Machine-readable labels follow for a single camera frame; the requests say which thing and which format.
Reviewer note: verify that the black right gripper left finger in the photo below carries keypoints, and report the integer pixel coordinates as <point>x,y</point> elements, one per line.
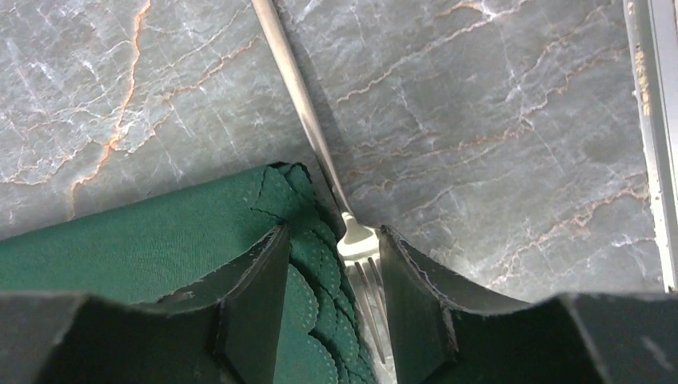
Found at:
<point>222,328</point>

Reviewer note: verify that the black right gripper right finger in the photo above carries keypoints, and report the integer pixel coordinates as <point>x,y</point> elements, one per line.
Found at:
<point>445,328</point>

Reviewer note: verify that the dark green cloth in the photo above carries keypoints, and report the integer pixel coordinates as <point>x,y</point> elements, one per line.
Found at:
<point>140,252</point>

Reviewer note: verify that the silver fork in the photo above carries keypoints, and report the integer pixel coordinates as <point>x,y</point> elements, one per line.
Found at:
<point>359,245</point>

